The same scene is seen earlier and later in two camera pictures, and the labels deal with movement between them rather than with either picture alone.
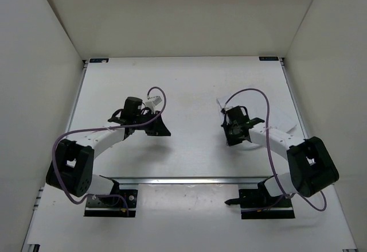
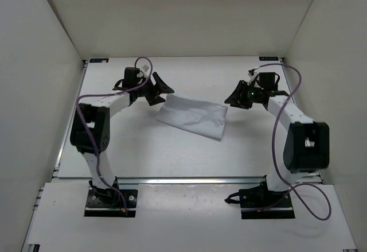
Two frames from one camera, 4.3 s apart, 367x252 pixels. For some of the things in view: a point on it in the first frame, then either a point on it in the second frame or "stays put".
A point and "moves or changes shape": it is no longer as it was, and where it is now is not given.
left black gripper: (159, 127) → (161, 87)
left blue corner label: (103, 60) stays put
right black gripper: (230, 142) → (237, 99)
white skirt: (257, 108) moves or changes shape
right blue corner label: (268, 58) stays put
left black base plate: (112, 206) stays put
